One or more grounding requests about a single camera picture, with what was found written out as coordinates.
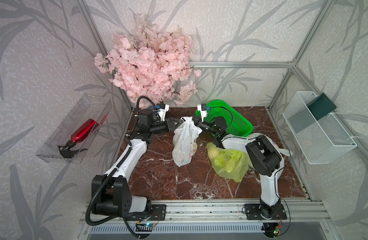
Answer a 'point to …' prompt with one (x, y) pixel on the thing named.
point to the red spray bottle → (80, 134)
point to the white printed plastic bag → (286, 152)
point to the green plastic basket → (237, 125)
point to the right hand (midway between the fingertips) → (183, 119)
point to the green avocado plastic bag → (229, 164)
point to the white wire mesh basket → (321, 141)
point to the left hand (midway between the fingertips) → (181, 123)
